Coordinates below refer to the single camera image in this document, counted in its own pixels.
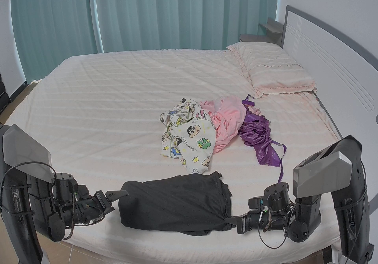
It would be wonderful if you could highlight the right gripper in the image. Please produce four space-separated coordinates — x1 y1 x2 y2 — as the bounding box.
224 211 268 234

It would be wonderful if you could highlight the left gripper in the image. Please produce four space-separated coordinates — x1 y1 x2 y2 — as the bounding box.
72 190 129 224

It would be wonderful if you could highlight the black garment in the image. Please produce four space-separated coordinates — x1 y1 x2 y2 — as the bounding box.
118 171 234 237

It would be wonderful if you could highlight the white printed pyjama garment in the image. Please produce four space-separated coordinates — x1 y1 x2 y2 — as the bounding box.
159 97 215 175

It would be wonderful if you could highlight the bed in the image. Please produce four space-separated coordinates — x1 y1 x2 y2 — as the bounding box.
0 5 378 264

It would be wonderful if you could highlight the purple satin garment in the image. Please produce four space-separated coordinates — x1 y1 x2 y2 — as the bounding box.
238 94 287 184

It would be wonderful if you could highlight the pink garment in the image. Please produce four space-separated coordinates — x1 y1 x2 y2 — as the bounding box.
199 95 247 154

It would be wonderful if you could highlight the pale pink pillow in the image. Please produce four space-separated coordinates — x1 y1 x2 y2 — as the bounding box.
226 41 318 99

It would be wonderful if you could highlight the grey bedside table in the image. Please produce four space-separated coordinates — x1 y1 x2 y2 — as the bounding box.
239 17 284 48

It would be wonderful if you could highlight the blue-green curtain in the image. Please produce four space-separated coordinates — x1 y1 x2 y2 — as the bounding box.
89 0 281 53
10 0 103 84

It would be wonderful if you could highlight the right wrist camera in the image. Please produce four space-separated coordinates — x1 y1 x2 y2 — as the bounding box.
248 197 264 211

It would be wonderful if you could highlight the black cable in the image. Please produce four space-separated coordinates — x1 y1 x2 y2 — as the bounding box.
258 218 292 249
0 161 57 198

